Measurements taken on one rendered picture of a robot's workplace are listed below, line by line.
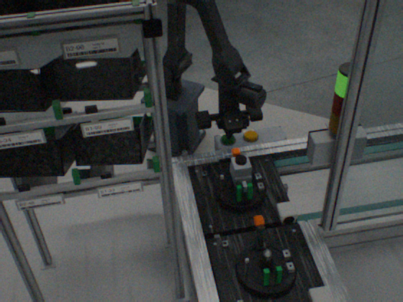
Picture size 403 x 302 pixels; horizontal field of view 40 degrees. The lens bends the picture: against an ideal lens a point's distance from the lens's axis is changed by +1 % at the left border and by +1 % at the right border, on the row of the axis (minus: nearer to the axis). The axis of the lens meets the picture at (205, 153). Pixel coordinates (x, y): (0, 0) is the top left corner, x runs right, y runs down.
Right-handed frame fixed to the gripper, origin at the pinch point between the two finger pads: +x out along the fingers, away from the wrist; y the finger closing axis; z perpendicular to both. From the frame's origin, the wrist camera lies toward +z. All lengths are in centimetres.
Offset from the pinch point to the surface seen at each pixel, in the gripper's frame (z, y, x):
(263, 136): 0.4, 10.5, 4.7
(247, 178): 24.5, -0.8, -4.4
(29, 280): 43, -54, -4
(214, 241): 35.9, -11.7, 3.8
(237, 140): 0.2, 2.6, 4.7
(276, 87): -144, 62, 100
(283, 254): 45.0, 2.7, 1.0
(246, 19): -226, 64, 100
